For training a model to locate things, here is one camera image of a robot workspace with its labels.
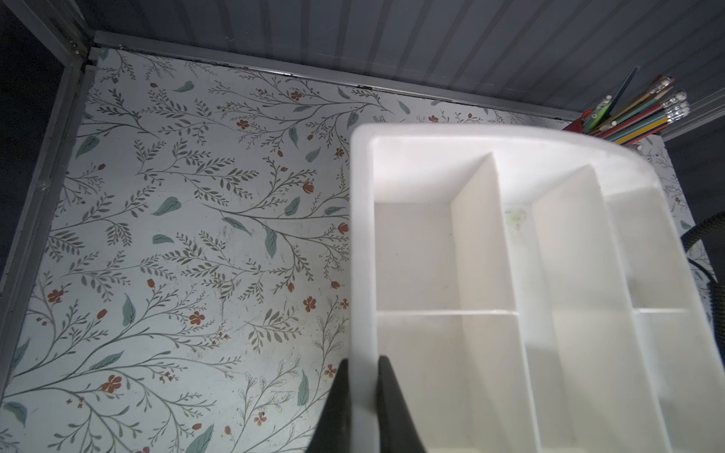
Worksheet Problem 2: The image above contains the white plastic drawer organizer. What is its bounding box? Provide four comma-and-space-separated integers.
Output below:
349, 124, 724, 452

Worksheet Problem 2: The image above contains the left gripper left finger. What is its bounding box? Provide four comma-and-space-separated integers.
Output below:
306, 359, 351, 453

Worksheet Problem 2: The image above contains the red pencil cup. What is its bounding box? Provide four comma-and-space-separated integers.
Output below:
564, 117, 587, 133

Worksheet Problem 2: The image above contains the pencils bundle in cup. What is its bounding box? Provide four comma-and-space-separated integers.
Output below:
580, 65, 691, 146

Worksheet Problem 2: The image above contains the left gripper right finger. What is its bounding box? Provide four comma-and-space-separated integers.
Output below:
376, 356, 426, 453

